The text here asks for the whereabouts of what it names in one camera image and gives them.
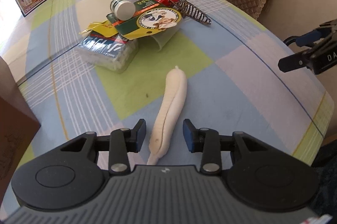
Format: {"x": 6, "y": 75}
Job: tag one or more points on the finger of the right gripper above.
{"x": 308, "y": 39}
{"x": 295, "y": 61}

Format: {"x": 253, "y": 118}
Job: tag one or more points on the yellow snack packet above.
{"x": 105, "y": 29}

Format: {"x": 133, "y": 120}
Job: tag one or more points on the green yellow card package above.
{"x": 150, "y": 18}

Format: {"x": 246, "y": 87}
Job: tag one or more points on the brown white storage box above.
{"x": 18, "y": 126}

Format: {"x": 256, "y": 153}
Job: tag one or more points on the small silver lid jar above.
{"x": 122, "y": 9}

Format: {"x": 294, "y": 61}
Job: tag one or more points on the blue toothpick box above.
{"x": 113, "y": 53}

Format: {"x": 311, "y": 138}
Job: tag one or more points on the red small packet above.
{"x": 168, "y": 3}

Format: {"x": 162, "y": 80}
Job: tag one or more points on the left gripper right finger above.
{"x": 210, "y": 144}

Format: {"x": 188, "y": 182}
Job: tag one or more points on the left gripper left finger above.
{"x": 118, "y": 144}

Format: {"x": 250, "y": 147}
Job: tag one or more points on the leopard print hair clip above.
{"x": 189, "y": 10}

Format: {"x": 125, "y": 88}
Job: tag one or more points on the checked pastel tablecloth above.
{"x": 234, "y": 83}

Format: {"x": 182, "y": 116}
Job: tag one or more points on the white feather hair clip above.
{"x": 172, "y": 104}

